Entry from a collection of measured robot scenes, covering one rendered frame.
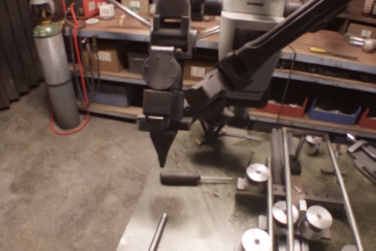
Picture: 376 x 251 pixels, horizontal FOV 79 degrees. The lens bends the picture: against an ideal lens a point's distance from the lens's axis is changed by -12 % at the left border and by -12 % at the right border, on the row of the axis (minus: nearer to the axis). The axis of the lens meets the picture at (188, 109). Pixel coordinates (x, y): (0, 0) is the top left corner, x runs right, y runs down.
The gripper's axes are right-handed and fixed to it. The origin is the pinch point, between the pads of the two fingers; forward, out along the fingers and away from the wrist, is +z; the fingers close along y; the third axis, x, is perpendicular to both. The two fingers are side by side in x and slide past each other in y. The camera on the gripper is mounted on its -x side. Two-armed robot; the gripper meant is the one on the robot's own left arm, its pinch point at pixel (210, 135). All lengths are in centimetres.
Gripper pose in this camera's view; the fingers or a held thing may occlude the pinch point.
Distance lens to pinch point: 75.7
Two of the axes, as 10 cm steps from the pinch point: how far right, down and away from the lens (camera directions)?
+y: 5.8, 4.8, -6.5
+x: 8.1, -3.1, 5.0
